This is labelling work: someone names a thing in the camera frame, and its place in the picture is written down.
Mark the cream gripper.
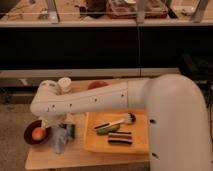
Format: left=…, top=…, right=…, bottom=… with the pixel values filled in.
left=39, top=115, right=65, bottom=129

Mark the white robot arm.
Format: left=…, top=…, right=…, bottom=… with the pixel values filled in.
left=30, top=74, right=213, bottom=171

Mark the yellow plastic tray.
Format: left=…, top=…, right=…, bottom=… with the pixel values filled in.
left=84, top=109, right=149, bottom=154

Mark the striped sponge upper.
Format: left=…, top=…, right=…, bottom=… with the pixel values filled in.
left=108, top=132, right=132, bottom=136

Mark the striped sponge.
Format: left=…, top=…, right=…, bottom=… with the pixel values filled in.
left=108, top=139, right=132, bottom=145
left=108, top=132, right=132, bottom=136

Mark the striped sponge lower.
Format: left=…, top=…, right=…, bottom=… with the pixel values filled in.
left=108, top=139, right=132, bottom=145

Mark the orange fruit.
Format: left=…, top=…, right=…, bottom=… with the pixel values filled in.
left=32, top=128, right=46, bottom=141

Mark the clear plastic bag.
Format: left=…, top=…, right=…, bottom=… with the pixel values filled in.
left=50, top=127, right=68, bottom=154

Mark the dark red bowl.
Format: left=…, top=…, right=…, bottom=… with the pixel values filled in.
left=24, top=120, right=51, bottom=146

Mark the white cylindrical container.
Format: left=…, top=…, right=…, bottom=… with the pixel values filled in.
left=58, top=77, right=71, bottom=93

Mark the red-brown bowl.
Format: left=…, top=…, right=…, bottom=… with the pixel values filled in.
left=88, top=81, right=108, bottom=90

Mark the green cucumber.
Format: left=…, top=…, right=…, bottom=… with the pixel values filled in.
left=96, top=124, right=120, bottom=135

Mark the wooden shelf unit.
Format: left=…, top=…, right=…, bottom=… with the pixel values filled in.
left=0, top=0, right=213, bottom=87

